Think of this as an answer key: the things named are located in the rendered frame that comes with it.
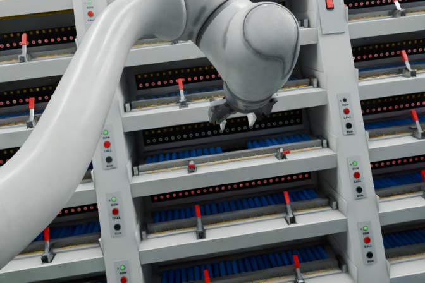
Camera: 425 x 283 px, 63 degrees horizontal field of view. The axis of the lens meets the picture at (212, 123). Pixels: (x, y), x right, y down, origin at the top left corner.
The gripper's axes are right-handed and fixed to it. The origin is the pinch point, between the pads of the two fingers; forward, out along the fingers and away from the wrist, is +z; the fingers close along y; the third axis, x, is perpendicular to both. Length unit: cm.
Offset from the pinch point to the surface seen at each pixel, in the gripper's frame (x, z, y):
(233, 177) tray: -11.2, 22.0, -0.7
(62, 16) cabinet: 52, 28, -49
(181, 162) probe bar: -4.2, 24.4, -15.2
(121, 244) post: -24.7, 24.0, -34.4
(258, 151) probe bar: -4.3, 24.4, 8.3
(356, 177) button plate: -16.4, 21.6, 34.7
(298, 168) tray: -11.6, 22.2, 18.7
